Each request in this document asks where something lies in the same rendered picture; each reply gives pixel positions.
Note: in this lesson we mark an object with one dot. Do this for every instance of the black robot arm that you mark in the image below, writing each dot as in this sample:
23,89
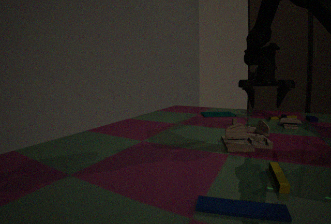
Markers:
261,32

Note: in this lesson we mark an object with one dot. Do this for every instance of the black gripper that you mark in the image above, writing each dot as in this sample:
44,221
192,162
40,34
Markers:
266,73

